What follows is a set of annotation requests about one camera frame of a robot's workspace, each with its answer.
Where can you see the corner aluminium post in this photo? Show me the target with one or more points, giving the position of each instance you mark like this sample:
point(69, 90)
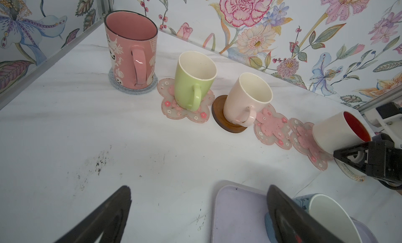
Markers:
point(394, 95)
point(35, 33)

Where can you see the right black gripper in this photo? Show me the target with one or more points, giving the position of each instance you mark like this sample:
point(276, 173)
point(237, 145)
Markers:
point(383, 161)

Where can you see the grey round knitted coaster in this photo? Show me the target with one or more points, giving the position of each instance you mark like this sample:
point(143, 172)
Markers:
point(123, 89)

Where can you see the green mug white inside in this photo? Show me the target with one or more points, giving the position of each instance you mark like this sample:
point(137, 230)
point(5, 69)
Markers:
point(194, 77)

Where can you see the blue mug white inside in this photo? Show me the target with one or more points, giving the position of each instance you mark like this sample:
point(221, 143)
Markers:
point(326, 211)

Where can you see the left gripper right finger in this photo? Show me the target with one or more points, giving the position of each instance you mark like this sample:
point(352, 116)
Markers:
point(289, 223)

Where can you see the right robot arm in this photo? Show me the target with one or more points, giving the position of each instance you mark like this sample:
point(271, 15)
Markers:
point(389, 118)

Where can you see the lilac drying mat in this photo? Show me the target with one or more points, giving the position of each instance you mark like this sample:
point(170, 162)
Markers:
point(239, 217)

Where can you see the brown wooden round coaster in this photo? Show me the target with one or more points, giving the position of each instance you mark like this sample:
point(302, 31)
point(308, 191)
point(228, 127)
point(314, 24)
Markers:
point(218, 114)

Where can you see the black mug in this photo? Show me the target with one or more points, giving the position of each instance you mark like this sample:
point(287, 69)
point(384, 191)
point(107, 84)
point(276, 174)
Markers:
point(379, 136)

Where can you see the right corner aluminium post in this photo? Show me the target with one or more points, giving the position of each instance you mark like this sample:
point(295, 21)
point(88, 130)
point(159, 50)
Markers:
point(394, 95)

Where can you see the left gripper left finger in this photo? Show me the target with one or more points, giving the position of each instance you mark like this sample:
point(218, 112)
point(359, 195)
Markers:
point(106, 223)

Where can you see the white embroidered round coaster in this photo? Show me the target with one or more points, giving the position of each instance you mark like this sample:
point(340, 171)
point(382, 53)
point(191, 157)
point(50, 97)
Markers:
point(350, 172)

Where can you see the red inside white mug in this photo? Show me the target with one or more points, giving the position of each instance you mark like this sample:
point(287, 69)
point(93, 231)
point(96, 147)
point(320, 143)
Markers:
point(342, 130)

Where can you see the pink flower coaster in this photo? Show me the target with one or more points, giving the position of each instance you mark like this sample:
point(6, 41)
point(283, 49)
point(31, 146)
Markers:
point(172, 110)
point(271, 127)
point(303, 141)

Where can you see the left corner aluminium post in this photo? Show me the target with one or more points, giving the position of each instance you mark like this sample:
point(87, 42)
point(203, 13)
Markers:
point(35, 33)

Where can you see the cream mug pink handle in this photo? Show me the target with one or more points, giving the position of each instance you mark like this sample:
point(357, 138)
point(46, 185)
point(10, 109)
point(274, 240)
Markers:
point(249, 95)

